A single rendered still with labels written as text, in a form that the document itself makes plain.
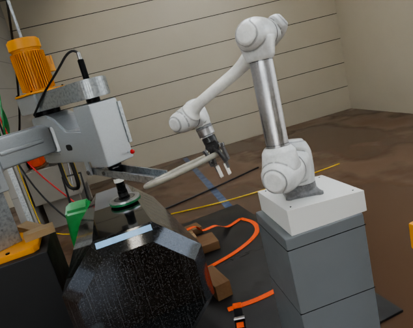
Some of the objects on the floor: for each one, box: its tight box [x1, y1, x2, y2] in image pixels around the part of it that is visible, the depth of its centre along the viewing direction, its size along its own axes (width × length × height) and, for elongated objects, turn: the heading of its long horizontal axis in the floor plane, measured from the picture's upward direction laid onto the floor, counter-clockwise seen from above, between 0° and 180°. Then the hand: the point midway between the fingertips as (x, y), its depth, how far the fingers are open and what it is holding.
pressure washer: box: [61, 172, 91, 249], centre depth 405 cm, size 35×35×87 cm
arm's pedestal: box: [256, 210, 380, 328], centre depth 201 cm, size 50×50×80 cm
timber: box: [208, 265, 233, 301], centre depth 284 cm, size 30×12×12 cm, turn 67°
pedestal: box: [0, 232, 74, 328], centre depth 273 cm, size 66×66×74 cm
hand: (223, 170), depth 205 cm, fingers closed on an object, 4 cm apart
